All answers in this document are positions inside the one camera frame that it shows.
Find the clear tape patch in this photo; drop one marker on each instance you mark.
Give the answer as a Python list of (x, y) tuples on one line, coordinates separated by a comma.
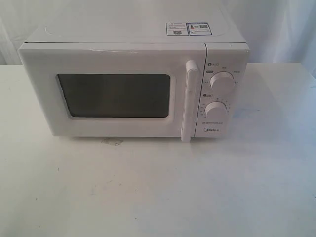
[(112, 141)]

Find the lower white control knob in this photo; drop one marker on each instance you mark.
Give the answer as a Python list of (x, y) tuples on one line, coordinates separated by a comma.
[(216, 111)]

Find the white microwave door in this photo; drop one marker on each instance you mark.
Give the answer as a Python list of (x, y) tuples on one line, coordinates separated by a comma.
[(117, 89)]

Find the upper white control knob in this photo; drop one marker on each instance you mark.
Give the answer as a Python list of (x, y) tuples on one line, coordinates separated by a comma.
[(222, 83)]

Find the white control knob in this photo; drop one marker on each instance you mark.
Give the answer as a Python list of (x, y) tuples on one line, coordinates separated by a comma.
[(216, 111), (222, 83)]

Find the white microwave oven body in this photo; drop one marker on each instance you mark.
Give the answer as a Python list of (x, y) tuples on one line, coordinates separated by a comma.
[(144, 21)]

